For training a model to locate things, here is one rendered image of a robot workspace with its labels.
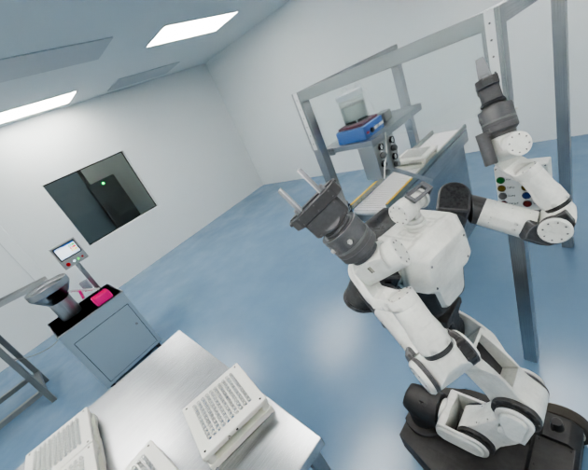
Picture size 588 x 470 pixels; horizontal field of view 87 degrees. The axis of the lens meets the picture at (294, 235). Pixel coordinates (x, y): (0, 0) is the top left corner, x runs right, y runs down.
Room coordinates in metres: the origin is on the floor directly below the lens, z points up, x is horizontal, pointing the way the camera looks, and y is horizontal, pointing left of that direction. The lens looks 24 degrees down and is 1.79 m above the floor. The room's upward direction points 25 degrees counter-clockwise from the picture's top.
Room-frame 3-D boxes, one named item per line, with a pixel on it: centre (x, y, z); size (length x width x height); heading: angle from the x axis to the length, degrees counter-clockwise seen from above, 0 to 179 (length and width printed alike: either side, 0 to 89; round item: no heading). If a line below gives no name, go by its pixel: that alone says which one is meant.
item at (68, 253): (3.13, 2.10, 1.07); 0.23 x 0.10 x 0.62; 129
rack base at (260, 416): (0.81, 0.47, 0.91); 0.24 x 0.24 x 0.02; 26
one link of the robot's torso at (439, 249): (0.85, -0.32, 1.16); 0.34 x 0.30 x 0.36; 115
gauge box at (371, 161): (1.75, -0.65, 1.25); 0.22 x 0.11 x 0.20; 125
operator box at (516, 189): (1.04, -0.90, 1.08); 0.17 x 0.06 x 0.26; 35
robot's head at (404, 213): (0.79, -0.34, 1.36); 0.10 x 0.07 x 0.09; 115
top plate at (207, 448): (0.81, 0.47, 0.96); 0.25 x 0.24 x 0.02; 26
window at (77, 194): (5.76, 2.71, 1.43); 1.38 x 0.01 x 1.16; 129
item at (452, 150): (2.18, -1.06, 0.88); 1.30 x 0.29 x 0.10; 125
